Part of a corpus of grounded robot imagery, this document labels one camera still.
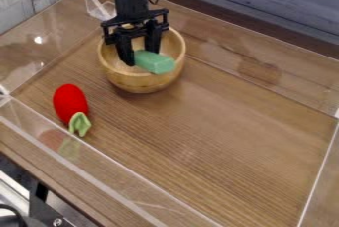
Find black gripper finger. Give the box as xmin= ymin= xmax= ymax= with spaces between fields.
xmin=115 ymin=35 xmax=135 ymax=66
xmin=145 ymin=25 xmax=162 ymax=54

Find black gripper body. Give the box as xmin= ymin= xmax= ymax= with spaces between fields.
xmin=101 ymin=0 xmax=170 ymax=45

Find green rectangular block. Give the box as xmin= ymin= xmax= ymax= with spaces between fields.
xmin=134 ymin=50 xmax=177 ymax=75

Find light wooden bowl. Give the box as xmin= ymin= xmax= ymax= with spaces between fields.
xmin=97 ymin=28 xmax=187 ymax=93

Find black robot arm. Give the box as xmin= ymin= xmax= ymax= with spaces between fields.
xmin=101 ymin=0 xmax=170 ymax=66

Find red felt strawberry toy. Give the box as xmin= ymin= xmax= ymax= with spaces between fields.
xmin=54 ymin=84 xmax=91 ymax=137

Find clear acrylic front barrier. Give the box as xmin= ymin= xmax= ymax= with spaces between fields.
xmin=0 ymin=92 xmax=222 ymax=227

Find clear acrylic corner bracket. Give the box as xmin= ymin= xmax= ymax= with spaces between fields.
xmin=85 ymin=0 xmax=117 ymax=21

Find black cable under table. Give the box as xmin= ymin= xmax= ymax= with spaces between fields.
xmin=0 ymin=203 xmax=29 ymax=227

